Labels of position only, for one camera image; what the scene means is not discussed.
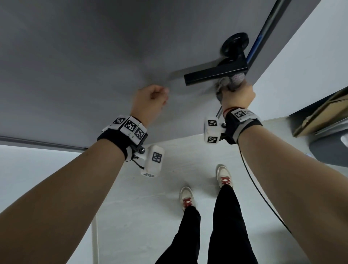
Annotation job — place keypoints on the person's right hand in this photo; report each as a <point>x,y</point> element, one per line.
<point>239,98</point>

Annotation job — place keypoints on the person's left hand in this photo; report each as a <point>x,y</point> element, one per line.
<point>148,104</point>

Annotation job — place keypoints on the grey cleaning cloth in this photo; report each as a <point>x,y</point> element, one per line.
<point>233,80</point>

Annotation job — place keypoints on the person's left forearm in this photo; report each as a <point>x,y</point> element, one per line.
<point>54,206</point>

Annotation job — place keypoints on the person's right forearm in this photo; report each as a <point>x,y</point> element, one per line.
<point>299,190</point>

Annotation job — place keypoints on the right wristband with markers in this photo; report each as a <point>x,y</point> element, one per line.
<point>242,119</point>

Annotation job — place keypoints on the wristband with markers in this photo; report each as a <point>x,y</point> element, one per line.
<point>242,119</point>
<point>125,130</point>

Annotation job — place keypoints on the left wristband with markers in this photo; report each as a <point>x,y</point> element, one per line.
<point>125,130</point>

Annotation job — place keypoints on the white marker cube on wrist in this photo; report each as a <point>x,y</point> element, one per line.
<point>155,160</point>

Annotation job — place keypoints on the white and red right shoe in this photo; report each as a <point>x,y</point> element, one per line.
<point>224,175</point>

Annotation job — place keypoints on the white and red shoe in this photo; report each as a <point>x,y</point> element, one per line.
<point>224,175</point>
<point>187,197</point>

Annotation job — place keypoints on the brown cardboard sheet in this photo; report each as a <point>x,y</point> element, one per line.
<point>323,117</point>

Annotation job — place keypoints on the white and red left shoe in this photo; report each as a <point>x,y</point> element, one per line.
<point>187,197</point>

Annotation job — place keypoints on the crumpled white tissue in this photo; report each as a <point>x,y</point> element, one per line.
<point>344,141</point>

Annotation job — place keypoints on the black trousers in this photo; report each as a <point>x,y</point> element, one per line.
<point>231,231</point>

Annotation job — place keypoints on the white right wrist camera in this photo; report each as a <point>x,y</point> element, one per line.
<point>213,130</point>

